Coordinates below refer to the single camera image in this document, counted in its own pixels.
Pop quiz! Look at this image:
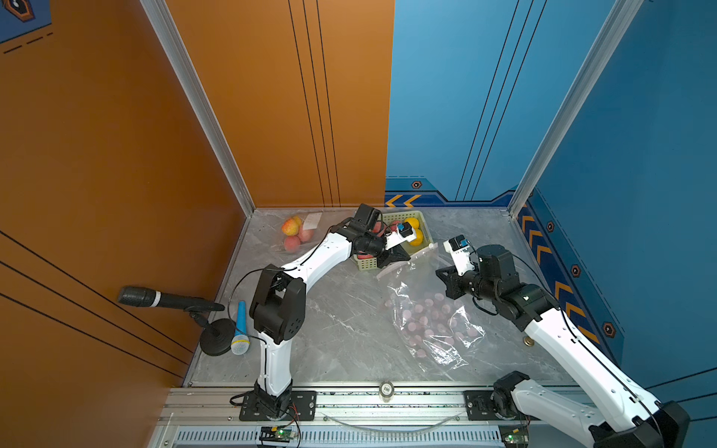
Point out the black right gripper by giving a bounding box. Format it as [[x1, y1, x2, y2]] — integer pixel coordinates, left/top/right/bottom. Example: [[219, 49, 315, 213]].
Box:
[[433, 262, 500, 304]]

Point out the clear zip-top bag blue zipper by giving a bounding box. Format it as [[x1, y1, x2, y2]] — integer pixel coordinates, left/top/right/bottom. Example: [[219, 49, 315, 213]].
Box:
[[271, 212, 330, 255]]

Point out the round silver knob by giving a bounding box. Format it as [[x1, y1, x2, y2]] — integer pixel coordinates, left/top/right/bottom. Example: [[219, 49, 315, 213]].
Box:
[[379, 381, 395, 401]]

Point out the green perforated plastic basket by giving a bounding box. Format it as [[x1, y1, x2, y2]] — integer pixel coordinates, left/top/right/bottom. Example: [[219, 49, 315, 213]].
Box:
[[351, 210, 435, 274]]

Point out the green circuit board left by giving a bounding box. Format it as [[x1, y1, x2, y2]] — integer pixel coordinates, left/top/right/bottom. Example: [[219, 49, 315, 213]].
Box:
[[258, 426, 299, 445]]

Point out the pink-trimmed bag of bags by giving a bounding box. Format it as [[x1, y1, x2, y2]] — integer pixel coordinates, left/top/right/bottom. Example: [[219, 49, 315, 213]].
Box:
[[381, 277, 485, 371]]

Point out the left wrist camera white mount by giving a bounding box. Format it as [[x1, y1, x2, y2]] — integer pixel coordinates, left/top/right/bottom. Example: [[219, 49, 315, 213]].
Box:
[[385, 221, 418, 249]]

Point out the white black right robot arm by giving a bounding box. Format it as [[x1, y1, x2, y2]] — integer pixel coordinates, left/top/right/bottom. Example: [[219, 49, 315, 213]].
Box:
[[436, 235, 690, 447]]

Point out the aluminium corner post right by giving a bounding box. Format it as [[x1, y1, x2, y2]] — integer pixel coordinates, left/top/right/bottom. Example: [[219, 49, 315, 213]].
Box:
[[507, 0, 643, 218]]

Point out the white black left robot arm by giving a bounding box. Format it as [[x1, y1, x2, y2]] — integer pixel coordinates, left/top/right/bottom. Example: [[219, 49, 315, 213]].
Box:
[[248, 205, 421, 419]]

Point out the green circuit board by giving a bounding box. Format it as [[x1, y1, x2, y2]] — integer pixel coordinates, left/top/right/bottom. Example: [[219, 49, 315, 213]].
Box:
[[499, 426, 530, 448], [258, 426, 299, 445]]

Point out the blue handheld microphone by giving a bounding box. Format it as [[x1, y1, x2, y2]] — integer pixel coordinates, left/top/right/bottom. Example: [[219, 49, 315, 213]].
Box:
[[231, 302, 251, 356]]

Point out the clear zip-top bag pink zipper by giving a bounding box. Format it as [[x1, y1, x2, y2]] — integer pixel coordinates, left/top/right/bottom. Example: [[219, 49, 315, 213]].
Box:
[[376, 243, 438, 280]]

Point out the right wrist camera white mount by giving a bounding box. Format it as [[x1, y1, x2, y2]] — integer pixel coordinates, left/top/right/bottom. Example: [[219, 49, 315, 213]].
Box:
[[444, 234, 474, 276]]

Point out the black microphone on stand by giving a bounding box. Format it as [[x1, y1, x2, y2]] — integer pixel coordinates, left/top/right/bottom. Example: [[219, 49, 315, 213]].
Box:
[[118, 286, 236, 357]]

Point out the pink peach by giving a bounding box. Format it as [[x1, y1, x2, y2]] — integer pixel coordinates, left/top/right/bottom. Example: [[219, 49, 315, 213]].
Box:
[[297, 226, 316, 244], [283, 235, 302, 253]]

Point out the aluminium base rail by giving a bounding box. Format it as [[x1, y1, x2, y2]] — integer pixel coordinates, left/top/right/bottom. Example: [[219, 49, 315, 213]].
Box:
[[156, 382, 640, 448]]

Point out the aluminium corner post left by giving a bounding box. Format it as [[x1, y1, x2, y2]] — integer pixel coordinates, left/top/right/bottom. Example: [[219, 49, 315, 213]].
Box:
[[140, 0, 256, 217]]

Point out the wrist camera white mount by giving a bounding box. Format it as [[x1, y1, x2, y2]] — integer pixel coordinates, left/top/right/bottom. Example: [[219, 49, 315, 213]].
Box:
[[444, 234, 474, 276], [385, 221, 418, 249]]

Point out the aluminium corner post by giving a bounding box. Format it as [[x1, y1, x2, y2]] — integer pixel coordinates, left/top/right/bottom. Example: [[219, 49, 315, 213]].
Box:
[[140, 0, 256, 217], [507, 0, 643, 218]]

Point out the green circuit board right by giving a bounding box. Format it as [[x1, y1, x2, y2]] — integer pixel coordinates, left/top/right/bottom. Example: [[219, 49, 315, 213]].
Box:
[[499, 426, 530, 448]]

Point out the yellow peach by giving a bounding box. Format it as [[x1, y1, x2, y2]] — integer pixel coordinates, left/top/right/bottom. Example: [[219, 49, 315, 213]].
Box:
[[281, 217, 302, 236]]

